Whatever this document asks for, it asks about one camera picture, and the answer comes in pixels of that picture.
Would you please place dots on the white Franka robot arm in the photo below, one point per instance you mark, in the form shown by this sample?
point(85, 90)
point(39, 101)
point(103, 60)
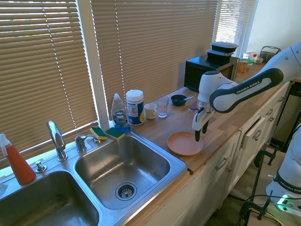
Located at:
point(247, 87)

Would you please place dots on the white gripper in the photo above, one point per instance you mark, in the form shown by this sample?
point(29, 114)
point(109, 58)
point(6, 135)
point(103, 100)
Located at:
point(198, 120)

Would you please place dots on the narrow tan window blind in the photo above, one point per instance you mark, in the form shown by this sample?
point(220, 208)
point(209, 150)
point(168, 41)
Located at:
point(235, 23)

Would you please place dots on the white kitchen cabinets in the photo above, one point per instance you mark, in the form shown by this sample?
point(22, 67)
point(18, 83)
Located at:
point(225, 164)

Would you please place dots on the white spoon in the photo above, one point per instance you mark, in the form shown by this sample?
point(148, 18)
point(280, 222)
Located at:
point(188, 98)

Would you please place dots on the metal sink drain strainer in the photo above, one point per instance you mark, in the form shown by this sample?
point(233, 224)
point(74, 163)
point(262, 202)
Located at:
point(125, 191)

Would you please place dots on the grey cutlery basket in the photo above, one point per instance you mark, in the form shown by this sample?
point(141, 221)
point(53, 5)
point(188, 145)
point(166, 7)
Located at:
point(266, 54)

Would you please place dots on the yellow green sponge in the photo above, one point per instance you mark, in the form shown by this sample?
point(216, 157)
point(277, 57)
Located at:
point(115, 133)
point(98, 133)

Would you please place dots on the small glass jar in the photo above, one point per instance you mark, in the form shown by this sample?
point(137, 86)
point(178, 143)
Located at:
point(258, 60)

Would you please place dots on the stainless steel double sink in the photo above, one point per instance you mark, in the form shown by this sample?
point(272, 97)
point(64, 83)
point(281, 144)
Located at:
point(131, 162)

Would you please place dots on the chrome kitchen faucet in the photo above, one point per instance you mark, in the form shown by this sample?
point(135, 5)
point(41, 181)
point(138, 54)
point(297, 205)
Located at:
point(56, 139)

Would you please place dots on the Dawn dish soap bottle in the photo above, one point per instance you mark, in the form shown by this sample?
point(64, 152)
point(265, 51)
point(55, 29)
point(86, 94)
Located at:
point(120, 115)

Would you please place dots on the orange spray bottle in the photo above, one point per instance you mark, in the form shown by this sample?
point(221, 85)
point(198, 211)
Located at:
point(20, 164)

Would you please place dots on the black food container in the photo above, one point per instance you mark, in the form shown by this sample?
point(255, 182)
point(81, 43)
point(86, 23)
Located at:
point(224, 46)
point(218, 56)

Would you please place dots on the clear drinking glass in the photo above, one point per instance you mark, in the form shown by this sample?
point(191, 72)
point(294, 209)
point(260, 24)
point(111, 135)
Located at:
point(162, 107)

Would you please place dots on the white ceramic mug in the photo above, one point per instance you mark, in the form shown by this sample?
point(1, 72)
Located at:
point(149, 111)

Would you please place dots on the white wipes canister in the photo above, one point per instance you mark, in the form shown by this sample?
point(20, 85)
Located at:
point(134, 108)

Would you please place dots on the dark blue bowl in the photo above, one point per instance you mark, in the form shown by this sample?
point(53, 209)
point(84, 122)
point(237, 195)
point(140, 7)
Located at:
point(178, 100)

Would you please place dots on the white lidded tub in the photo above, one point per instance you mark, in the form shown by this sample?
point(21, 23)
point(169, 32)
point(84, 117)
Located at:
point(249, 56)

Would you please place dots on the chrome sink knob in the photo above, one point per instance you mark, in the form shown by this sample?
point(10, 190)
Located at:
point(41, 167)

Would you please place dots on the orange carton box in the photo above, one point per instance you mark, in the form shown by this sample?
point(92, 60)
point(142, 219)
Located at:
point(242, 67)

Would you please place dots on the black microwave oven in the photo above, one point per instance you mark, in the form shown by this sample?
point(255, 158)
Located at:
point(195, 73)

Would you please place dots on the dark red wrist camera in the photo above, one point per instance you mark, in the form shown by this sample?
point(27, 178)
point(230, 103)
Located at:
point(193, 108)

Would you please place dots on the black clamp stand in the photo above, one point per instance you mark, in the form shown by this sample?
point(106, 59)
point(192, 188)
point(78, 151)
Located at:
point(261, 160)

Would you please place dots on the black clamp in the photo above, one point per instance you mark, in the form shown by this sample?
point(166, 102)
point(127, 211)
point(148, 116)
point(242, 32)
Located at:
point(256, 208)

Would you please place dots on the wide tan window blind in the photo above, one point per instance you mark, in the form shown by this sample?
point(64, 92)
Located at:
point(42, 77)
point(152, 47)

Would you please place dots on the black dishwasher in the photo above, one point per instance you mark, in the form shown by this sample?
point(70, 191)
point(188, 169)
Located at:
point(291, 106)

